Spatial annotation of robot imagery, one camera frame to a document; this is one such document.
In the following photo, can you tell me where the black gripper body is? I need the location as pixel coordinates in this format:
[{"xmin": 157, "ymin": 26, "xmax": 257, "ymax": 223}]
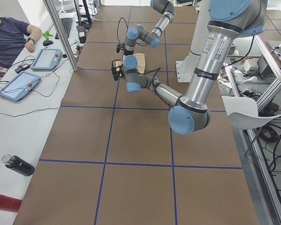
[
  {"xmin": 116, "ymin": 43, "xmax": 134, "ymax": 56},
  {"xmin": 111, "ymin": 60, "xmax": 125, "ymax": 81}
]

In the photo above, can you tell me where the cream long-sleeve printed shirt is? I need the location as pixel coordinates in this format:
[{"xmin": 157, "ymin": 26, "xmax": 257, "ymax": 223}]
[{"xmin": 115, "ymin": 53, "xmax": 146, "ymax": 74}]

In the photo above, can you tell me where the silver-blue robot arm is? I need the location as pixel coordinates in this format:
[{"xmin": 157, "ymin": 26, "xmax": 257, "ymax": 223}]
[
  {"xmin": 111, "ymin": 0, "xmax": 267, "ymax": 135},
  {"xmin": 116, "ymin": 0, "xmax": 175, "ymax": 56}
]

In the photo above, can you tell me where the black keyboard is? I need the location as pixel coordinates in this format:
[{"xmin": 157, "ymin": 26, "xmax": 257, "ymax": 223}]
[{"xmin": 60, "ymin": 17, "xmax": 73, "ymax": 38}]

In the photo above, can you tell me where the far blue teach pendant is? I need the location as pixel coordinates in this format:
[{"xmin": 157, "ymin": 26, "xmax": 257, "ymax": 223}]
[{"xmin": 30, "ymin": 48, "xmax": 62, "ymax": 71}]

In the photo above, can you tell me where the blue teach pendant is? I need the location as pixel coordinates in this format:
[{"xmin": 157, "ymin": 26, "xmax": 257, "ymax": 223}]
[
  {"xmin": 30, "ymin": 48, "xmax": 62, "ymax": 71},
  {"xmin": 0, "ymin": 71, "xmax": 41, "ymax": 102}
]

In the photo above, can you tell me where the black computer mouse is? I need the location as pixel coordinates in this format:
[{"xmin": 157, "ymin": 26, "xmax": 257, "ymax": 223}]
[{"xmin": 43, "ymin": 40, "xmax": 53, "ymax": 46}]

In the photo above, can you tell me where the green plastic object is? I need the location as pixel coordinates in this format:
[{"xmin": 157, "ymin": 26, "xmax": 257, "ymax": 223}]
[{"xmin": 43, "ymin": 31, "xmax": 53, "ymax": 40}]

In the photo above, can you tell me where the near blue teach pendant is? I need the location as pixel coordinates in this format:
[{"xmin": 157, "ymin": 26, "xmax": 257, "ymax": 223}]
[{"xmin": 0, "ymin": 71, "xmax": 41, "ymax": 102}]

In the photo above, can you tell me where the seated person in navy shirt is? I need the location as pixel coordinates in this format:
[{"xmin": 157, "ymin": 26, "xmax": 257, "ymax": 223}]
[{"xmin": 0, "ymin": 17, "xmax": 42, "ymax": 77}]

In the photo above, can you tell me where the white plastic chair seat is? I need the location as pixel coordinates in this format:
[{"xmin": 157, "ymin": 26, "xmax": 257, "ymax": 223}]
[{"xmin": 222, "ymin": 96, "xmax": 281, "ymax": 130}]

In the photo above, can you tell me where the black water bottle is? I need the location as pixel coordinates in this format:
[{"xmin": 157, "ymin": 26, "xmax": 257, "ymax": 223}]
[{"xmin": 1, "ymin": 154, "xmax": 35, "ymax": 177}]

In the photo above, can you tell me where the red cylinder bottle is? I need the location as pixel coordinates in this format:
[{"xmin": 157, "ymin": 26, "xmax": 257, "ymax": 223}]
[{"xmin": 0, "ymin": 194, "xmax": 22, "ymax": 213}]

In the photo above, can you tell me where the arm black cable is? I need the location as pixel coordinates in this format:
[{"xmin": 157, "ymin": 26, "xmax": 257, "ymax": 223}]
[
  {"xmin": 117, "ymin": 17, "xmax": 129, "ymax": 45},
  {"xmin": 111, "ymin": 35, "xmax": 255, "ymax": 106}
]

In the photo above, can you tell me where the aluminium frame post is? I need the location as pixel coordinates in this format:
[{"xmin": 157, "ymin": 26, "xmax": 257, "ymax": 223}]
[{"xmin": 43, "ymin": 0, "xmax": 78, "ymax": 72}]

